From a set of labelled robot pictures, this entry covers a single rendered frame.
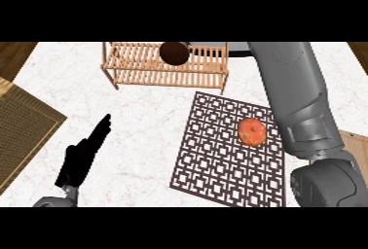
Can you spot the pale wooden board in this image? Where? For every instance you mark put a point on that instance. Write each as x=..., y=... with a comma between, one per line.
x=356, y=146

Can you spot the dark brown patterned placemat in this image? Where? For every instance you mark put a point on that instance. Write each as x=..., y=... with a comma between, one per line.
x=221, y=155

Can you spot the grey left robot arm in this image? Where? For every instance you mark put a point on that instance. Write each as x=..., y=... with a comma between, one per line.
x=61, y=201

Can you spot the orange cupcake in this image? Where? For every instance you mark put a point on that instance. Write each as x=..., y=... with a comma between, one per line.
x=252, y=132

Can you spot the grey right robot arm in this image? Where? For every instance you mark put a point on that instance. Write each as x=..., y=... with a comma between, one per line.
x=300, y=107

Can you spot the wooden slatted tiered shelf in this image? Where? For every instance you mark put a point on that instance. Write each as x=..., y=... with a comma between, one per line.
x=144, y=71

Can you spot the brown woven wicker basket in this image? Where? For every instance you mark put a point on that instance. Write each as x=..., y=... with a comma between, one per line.
x=24, y=129

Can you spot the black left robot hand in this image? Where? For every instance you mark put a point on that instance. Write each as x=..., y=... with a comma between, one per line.
x=82, y=155

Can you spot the dark brown round object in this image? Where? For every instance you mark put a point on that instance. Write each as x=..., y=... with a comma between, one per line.
x=175, y=53

